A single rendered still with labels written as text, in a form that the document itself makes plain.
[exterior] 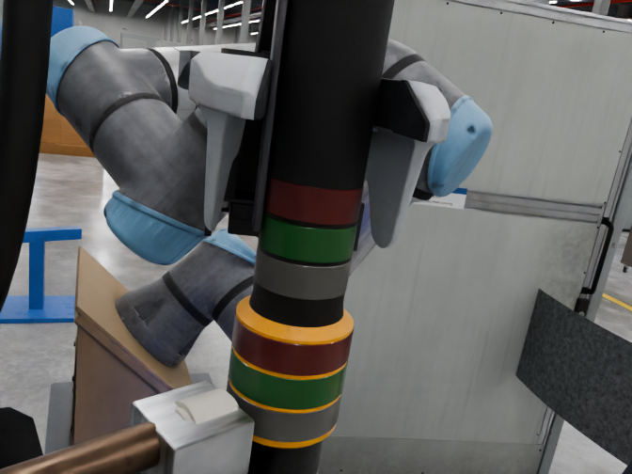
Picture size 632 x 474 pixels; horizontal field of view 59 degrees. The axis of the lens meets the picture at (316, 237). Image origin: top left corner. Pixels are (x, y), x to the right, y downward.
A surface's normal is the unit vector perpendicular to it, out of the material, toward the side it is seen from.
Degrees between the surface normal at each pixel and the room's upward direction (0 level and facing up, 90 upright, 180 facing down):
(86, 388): 90
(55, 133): 90
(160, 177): 70
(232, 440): 90
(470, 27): 91
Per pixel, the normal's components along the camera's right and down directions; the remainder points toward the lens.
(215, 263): -0.11, -0.29
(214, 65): -0.42, -0.67
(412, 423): 0.14, 0.28
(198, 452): 0.67, 0.29
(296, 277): -0.11, 0.25
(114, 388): 0.36, 0.30
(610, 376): -0.89, -0.01
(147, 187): -0.35, -0.20
